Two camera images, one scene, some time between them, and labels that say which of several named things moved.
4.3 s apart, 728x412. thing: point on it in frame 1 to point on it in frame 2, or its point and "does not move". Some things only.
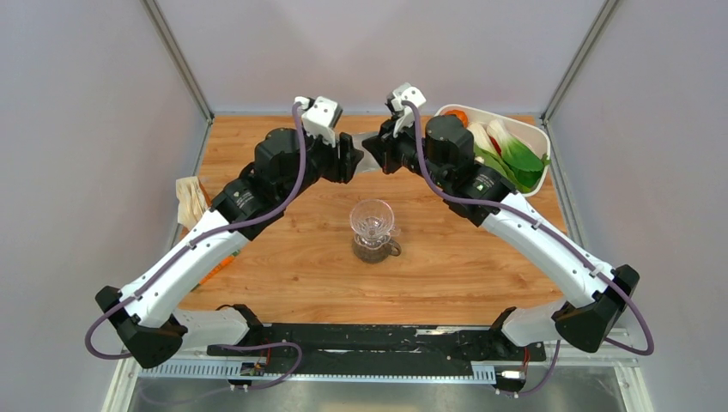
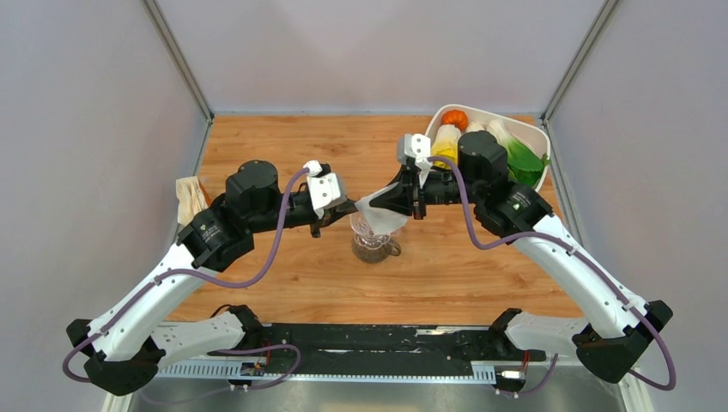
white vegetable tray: (532, 135) does not move
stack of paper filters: (191, 201) does not move
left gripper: (342, 170) to (333, 214)
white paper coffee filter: (368, 162) to (379, 221)
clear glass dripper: (373, 223) does not move
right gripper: (385, 145) to (408, 197)
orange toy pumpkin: (461, 115) does not move
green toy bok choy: (525, 164) does not move
